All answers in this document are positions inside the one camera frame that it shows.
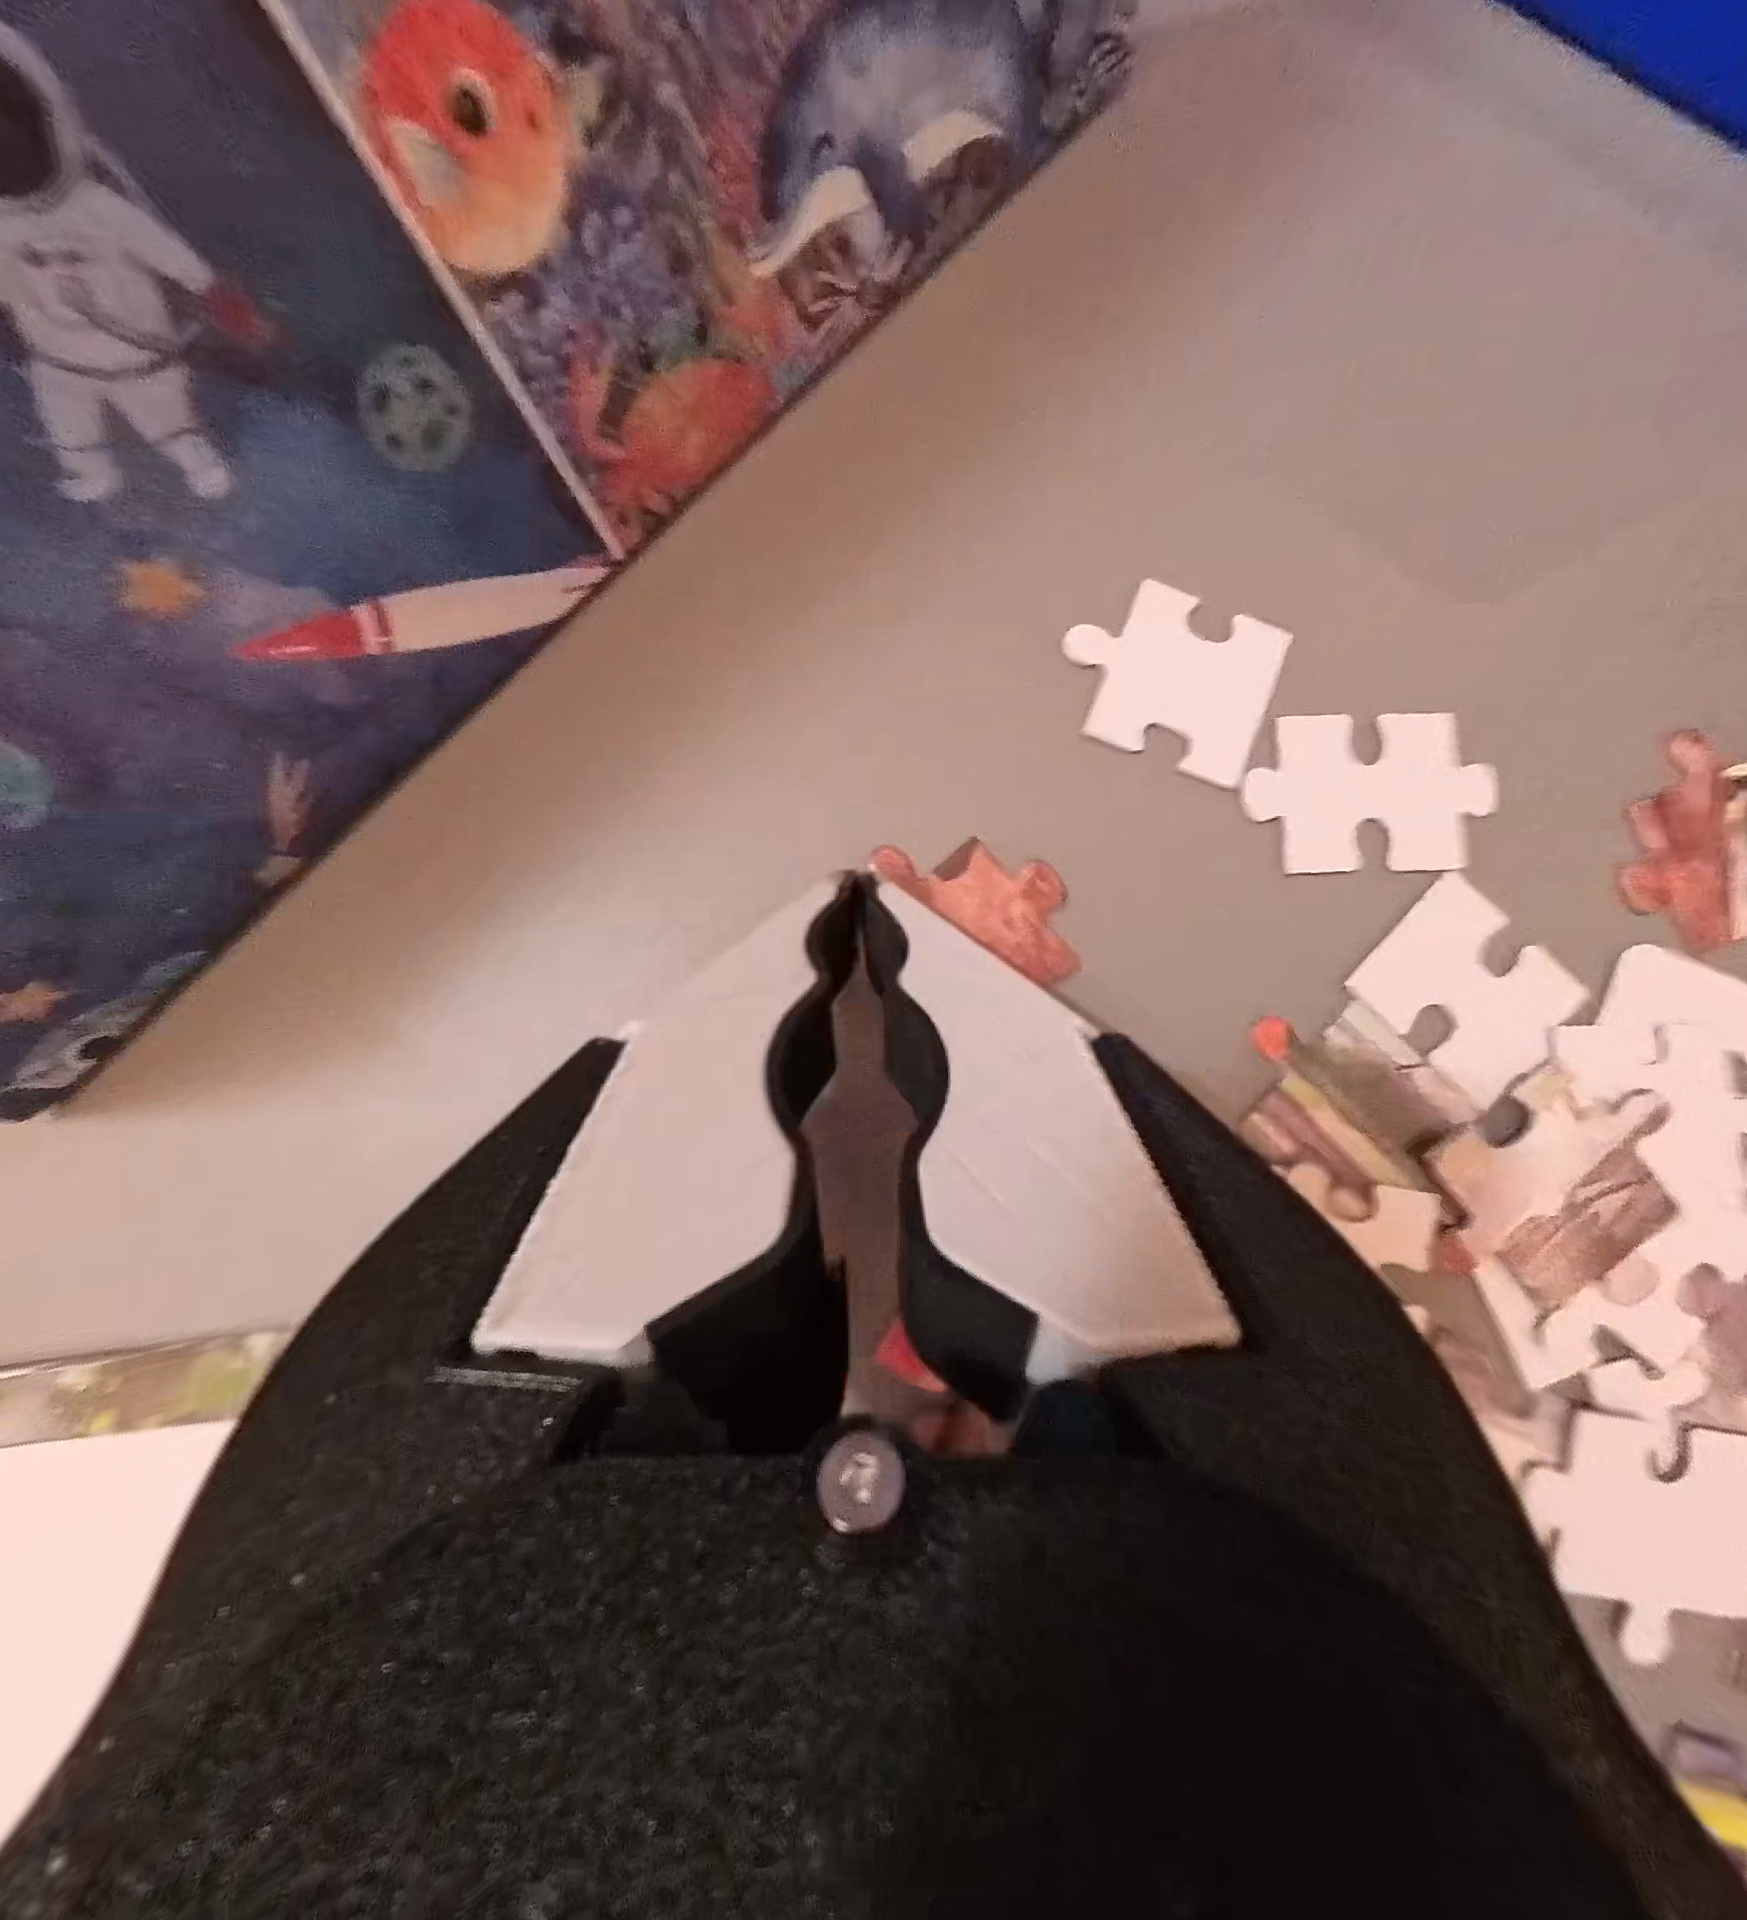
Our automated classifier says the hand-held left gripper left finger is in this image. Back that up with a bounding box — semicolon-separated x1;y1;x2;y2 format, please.
471;870;867;1370

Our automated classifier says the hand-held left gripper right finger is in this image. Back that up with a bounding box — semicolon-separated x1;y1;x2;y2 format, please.
857;870;1242;1423

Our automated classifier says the orange tan jigsaw piece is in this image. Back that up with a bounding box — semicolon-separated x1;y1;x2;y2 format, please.
808;960;963;1456

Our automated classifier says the pink-brown jigsaw piece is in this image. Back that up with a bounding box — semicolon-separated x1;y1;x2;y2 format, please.
867;836;1083;985

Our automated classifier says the pile of jigsaw pieces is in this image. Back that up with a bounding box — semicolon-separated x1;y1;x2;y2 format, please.
1063;578;1747;1920

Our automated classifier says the animal jigsaw puzzle board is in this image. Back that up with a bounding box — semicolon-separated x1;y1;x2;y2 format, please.
0;1325;290;1920

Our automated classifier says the grey desk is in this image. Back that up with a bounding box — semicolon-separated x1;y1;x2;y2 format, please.
0;0;1747;1801

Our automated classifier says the colourful printed puzzle box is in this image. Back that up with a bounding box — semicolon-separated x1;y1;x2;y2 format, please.
0;0;1136;1118

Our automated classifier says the blue plastic bin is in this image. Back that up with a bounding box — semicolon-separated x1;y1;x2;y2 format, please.
1503;0;1747;203

